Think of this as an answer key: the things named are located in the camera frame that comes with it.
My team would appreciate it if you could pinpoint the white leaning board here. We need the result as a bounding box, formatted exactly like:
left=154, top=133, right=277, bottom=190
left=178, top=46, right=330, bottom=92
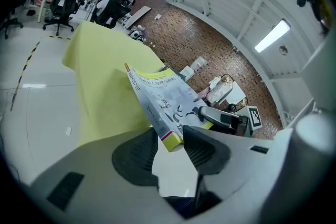
left=125, top=6, right=152, bottom=30

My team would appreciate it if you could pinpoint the small white table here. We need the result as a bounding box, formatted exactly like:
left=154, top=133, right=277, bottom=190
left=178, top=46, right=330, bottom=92
left=225, top=83, right=248, bottom=106

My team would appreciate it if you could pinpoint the grey and yellow book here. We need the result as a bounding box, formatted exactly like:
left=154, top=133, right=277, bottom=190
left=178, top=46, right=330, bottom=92
left=124, top=61, right=215, bottom=153

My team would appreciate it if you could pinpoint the yellow black floor tape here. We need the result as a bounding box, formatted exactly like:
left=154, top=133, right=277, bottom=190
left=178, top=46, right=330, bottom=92
left=9, top=35, right=72, bottom=112

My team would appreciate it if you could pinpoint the long ceiling light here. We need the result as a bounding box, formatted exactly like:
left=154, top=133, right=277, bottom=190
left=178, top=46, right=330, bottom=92
left=254, top=19, right=292, bottom=54

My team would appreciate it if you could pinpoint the pile of plastic bags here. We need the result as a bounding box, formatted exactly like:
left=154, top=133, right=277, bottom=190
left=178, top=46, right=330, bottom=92
left=206, top=73, right=235, bottom=108

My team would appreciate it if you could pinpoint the yellow tablecloth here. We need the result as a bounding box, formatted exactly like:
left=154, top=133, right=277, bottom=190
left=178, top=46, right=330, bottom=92
left=61, top=20, right=170, bottom=148

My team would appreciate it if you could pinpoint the white robot toy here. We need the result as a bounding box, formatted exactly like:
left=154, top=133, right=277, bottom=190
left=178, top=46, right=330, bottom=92
left=129, top=28, right=148, bottom=43

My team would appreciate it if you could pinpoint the white cardboard box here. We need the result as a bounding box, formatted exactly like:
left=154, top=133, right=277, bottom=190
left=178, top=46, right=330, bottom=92
left=179, top=65, right=195, bottom=81

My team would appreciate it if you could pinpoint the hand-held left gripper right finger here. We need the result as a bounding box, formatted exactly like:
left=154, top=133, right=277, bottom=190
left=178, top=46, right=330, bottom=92
left=182, top=125, right=286, bottom=202

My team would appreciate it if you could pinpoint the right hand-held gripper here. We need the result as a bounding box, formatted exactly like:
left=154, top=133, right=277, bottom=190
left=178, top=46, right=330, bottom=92
left=198, top=105, right=264, bottom=138

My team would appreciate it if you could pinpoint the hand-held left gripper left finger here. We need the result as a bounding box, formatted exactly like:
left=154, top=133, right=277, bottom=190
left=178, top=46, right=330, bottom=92
left=26, top=126, right=186, bottom=224

